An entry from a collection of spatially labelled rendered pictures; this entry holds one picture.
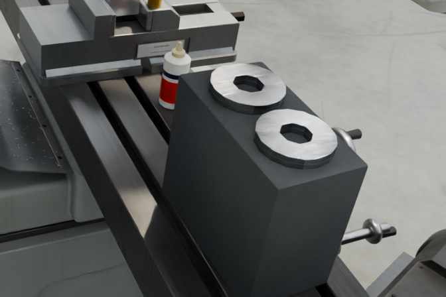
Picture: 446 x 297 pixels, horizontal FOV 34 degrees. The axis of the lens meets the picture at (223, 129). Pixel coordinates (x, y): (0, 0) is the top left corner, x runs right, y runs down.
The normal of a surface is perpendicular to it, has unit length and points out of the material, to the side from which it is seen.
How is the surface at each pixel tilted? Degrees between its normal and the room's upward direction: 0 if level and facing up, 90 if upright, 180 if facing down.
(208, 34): 90
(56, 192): 90
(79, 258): 90
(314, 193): 90
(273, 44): 0
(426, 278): 0
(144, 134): 0
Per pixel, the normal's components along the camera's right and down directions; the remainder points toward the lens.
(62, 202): 0.44, 0.58
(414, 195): 0.16, -0.80
